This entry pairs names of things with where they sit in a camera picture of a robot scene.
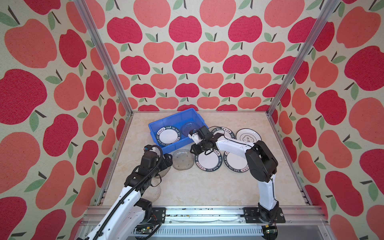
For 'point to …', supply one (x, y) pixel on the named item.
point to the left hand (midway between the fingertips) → (169, 159)
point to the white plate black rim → (248, 135)
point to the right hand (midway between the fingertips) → (195, 149)
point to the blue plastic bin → (176, 120)
